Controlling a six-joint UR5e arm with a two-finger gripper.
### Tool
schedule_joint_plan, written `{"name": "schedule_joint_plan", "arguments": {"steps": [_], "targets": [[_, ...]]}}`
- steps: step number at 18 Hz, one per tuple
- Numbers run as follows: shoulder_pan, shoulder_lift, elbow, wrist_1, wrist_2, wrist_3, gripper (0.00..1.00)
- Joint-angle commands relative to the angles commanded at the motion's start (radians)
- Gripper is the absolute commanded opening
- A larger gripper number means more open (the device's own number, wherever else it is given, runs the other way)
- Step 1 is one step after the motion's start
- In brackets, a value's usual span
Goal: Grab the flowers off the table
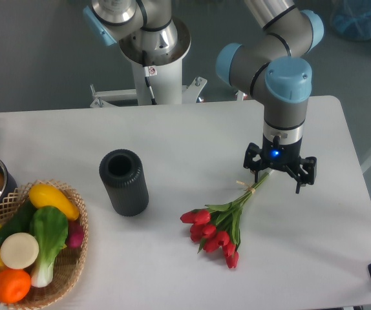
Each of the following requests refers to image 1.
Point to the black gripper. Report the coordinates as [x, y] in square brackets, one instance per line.
[284, 158]

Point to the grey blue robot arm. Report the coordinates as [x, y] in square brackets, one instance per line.
[273, 72]

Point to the red tulip bouquet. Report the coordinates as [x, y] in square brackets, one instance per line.
[217, 226]

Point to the dark grey ribbed vase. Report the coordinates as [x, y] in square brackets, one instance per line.
[122, 174]

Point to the blue plastic bag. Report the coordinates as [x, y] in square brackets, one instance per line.
[351, 19]

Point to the purple red radish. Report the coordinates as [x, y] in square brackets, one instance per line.
[75, 235]

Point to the woven bamboo basket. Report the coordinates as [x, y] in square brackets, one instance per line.
[69, 263]

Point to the green bok choy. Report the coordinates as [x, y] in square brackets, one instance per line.
[49, 226]

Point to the yellow squash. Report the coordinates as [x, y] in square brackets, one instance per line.
[43, 195]

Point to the dark green cucumber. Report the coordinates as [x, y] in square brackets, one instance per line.
[19, 222]

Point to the cream round onion slice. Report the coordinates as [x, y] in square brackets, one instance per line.
[19, 251]

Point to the orange fruit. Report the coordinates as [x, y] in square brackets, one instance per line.
[14, 285]

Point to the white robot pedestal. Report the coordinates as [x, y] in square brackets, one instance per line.
[156, 62]

